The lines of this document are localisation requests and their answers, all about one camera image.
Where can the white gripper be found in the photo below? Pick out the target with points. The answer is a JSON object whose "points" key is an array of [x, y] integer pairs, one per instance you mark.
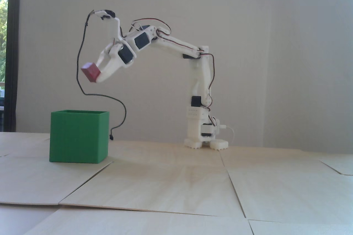
{"points": [[119, 60]]}

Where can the red block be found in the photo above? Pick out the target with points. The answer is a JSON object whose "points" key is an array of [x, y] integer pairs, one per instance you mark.
{"points": [[91, 73]]}

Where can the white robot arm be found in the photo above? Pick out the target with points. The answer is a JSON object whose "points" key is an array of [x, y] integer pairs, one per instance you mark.
{"points": [[176, 46]]}

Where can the green open box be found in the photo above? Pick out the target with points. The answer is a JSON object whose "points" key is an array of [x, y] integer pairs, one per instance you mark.
{"points": [[78, 138]]}

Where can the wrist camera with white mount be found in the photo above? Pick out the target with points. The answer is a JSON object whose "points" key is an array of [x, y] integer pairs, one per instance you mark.
{"points": [[106, 14]]}

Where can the dark window frame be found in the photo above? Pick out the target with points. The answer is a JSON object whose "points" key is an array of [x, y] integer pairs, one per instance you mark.
{"points": [[12, 53]]}

